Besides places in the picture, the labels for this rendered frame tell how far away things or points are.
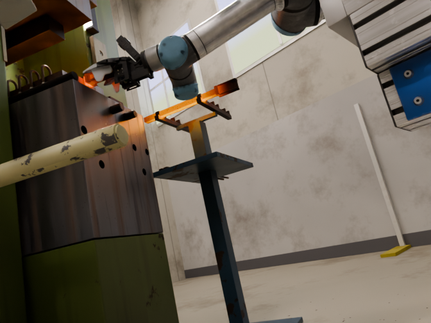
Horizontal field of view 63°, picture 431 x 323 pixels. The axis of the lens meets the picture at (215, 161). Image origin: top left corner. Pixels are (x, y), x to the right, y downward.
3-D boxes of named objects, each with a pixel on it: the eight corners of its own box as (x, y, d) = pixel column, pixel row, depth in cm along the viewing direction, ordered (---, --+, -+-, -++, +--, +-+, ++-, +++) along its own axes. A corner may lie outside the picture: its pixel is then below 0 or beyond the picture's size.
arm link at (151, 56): (153, 40, 105) (165, 51, 113) (140, 45, 106) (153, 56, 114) (158, 61, 103) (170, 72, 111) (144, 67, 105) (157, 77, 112)
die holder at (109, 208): (163, 232, 123) (142, 115, 133) (93, 238, 87) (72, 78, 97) (38, 262, 138) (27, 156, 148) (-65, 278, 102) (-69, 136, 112)
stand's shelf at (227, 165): (253, 166, 166) (253, 163, 166) (217, 156, 130) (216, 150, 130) (199, 183, 177) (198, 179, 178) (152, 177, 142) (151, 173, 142)
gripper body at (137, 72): (111, 84, 107) (145, 70, 104) (108, 59, 109) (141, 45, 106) (126, 92, 115) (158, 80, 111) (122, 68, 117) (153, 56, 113)
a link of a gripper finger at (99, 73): (82, 81, 106) (113, 77, 107) (79, 64, 107) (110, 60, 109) (84, 86, 109) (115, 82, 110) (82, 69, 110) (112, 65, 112)
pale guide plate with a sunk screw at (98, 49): (110, 78, 154) (105, 45, 158) (97, 70, 146) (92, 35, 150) (106, 80, 155) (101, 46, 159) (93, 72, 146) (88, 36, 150)
